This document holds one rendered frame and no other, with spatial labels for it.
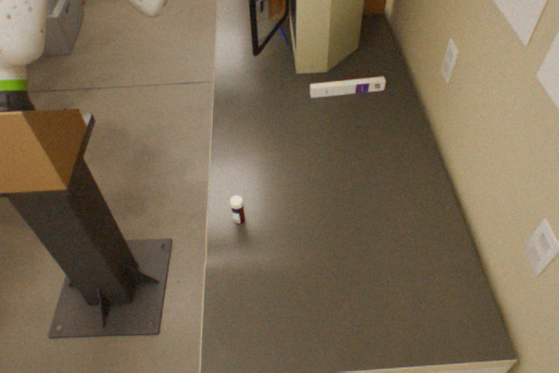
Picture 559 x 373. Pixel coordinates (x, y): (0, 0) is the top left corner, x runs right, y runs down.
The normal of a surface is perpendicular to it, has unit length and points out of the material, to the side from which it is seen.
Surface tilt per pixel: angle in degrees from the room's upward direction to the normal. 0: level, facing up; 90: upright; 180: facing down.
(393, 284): 0
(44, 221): 90
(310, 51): 90
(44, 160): 90
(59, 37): 96
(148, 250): 0
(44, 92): 0
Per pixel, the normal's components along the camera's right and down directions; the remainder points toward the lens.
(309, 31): 0.06, 0.75
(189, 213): -0.02, -0.65
